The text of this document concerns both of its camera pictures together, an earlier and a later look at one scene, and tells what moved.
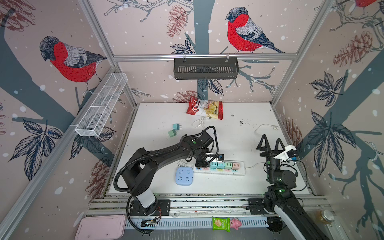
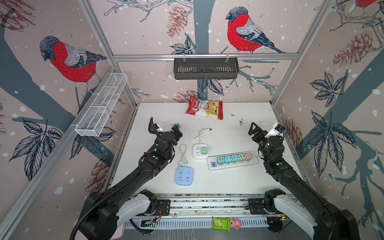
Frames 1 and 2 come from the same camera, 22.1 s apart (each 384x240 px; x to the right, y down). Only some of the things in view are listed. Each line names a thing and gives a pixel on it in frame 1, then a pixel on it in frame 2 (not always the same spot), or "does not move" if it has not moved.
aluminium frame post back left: (129, 90) does not move
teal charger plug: (220, 165) -> (235, 158)
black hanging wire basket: (205, 68) does not move
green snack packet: (219, 224) does not move
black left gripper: (202, 164) -> (176, 131)
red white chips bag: (213, 109) does not move
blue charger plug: (213, 165) -> (228, 159)
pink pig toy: (235, 223) does not move
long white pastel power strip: (208, 170) -> (212, 164)
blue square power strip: (184, 176) does not move
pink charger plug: (236, 166) -> (249, 156)
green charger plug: (228, 165) -> (242, 157)
